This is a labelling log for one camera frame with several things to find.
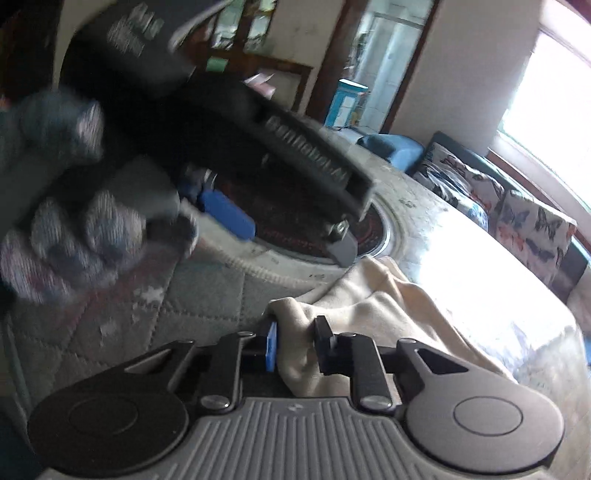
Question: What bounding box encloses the blue sectional sofa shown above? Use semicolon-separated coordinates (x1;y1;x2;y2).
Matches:
356;132;590;301

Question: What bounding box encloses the dark wooden door frame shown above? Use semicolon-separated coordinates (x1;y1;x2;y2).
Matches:
305;1;442;133

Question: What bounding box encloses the grey quilted star table cover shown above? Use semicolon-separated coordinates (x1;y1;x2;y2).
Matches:
0;118;591;480

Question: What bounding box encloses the grey patterned gloved hand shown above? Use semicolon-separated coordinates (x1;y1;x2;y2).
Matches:
1;88;198;310

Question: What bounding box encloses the upright butterfly print pillow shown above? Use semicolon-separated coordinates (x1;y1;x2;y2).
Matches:
494;190;577;286

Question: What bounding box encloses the window with frame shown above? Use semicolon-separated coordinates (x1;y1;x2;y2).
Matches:
486;18;591;204

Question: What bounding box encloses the beige cloth garment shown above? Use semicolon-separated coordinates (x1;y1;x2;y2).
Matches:
267;257;514;397

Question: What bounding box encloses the left butterfly print pillow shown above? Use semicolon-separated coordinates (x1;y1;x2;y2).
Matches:
412;143;505;231

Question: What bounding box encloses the blue cabinet in doorway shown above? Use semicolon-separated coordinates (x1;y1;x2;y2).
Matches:
325;78;369;130

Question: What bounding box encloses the round black induction cooktop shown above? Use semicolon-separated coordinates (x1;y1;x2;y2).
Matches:
212;176;396;265

